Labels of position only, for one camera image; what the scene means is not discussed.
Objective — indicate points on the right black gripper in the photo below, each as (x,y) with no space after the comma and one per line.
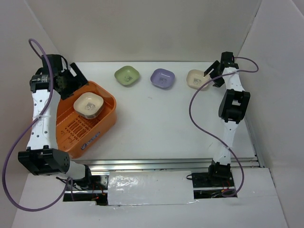
(215,66)

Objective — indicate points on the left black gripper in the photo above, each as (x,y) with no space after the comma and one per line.
(79,80)

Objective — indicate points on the cream plate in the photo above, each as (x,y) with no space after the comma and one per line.
(196,78)
(88,103)

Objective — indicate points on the green plate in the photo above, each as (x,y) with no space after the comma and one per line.
(89,116)
(127,76)

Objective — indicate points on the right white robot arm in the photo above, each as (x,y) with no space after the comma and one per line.
(231,111)

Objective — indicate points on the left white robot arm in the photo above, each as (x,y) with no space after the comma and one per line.
(42,157)

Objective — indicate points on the orange plastic bin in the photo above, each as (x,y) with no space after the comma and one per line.
(76,134)

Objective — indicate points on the purple plate top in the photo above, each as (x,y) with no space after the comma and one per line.
(162,78)

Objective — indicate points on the white foil sheet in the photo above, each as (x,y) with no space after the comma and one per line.
(149,188)

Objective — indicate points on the aluminium rail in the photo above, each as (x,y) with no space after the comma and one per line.
(103,166)

